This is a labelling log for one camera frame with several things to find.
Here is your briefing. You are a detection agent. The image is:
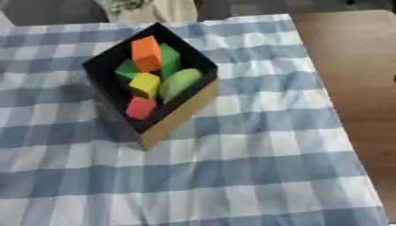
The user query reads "light green rounded block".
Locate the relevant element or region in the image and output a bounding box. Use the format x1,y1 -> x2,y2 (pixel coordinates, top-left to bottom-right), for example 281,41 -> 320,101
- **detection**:
157,68 -> 204,103

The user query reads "yellow cube block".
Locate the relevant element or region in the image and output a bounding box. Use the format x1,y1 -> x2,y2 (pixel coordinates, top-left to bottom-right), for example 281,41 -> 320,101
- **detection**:
126,72 -> 163,101

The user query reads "red cube block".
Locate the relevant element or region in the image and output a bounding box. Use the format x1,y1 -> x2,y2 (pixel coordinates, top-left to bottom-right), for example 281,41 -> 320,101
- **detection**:
124,95 -> 158,121

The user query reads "orange rectangular block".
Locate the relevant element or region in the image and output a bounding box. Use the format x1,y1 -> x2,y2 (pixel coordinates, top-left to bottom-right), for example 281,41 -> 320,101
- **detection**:
130,35 -> 164,72

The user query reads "green triangular block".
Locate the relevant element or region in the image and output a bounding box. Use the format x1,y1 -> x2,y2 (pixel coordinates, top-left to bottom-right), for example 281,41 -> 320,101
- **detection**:
112,59 -> 141,80

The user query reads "green rectangular block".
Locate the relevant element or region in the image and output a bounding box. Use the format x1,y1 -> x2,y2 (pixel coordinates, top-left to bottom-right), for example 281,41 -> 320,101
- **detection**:
157,42 -> 183,79

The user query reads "person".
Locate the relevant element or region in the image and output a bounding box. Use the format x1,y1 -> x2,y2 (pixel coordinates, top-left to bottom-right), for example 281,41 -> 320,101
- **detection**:
93,0 -> 200,25

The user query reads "tan cardboard box black inside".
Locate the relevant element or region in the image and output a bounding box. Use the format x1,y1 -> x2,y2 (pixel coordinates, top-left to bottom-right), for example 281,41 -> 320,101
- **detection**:
80,22 -> 222,151

